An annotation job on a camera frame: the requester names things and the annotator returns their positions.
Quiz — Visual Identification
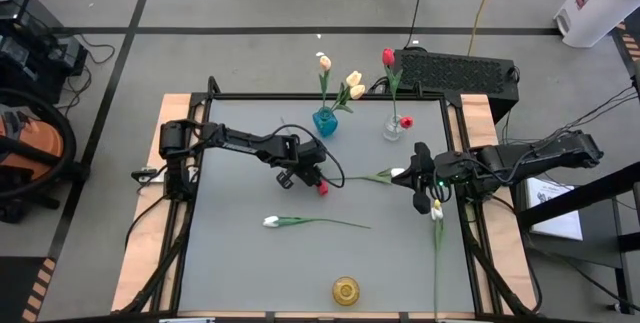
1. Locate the orange shop vacuum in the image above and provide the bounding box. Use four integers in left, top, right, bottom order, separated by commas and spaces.
0, 87, 91, 224

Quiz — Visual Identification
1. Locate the white trash bin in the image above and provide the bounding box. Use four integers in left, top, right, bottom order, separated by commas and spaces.
553, 0, 640, 49

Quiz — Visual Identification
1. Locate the black perforated computer case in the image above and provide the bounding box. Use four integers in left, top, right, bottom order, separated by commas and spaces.
388, 47, 521, 124

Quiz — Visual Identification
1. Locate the black cable bundle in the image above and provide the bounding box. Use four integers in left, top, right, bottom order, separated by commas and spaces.
499, 85, 640, 147

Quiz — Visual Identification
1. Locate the long black cable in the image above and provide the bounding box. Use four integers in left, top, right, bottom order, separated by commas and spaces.
403, 0, 429, 50

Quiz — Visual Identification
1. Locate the white paper sheet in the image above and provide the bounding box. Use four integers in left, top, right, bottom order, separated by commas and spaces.
524, 177, 585, 242

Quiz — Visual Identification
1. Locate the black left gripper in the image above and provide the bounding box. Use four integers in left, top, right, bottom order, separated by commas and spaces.
288, 136, 330, 189

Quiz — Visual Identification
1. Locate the gold textured glass vase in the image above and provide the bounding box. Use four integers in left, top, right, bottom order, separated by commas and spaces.
331, 276, 361, 307

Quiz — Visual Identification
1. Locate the cream artificial tulip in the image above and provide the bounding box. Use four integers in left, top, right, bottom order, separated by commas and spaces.
332, 69, 364, 113
329, 84, 367, 114
317, 54, 333, 114

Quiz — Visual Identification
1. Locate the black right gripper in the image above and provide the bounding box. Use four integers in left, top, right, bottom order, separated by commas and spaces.
391, 141, 471, 215

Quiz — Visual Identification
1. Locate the clear glass vase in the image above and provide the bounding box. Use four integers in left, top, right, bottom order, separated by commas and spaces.
382, 112, 404, 143

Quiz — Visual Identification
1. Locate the black equipment stack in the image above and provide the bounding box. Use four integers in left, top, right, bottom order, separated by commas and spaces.
0, 0, 90, 107

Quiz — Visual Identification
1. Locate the long yellow cable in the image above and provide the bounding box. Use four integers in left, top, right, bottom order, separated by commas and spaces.
467, 0, 502, 58

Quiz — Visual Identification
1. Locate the black metal cart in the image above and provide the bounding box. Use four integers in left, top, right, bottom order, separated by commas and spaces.
514, 160, 640, 314

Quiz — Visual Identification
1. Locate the blue glass vase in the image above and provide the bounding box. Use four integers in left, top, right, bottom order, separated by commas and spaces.
312, 106, 340, 139

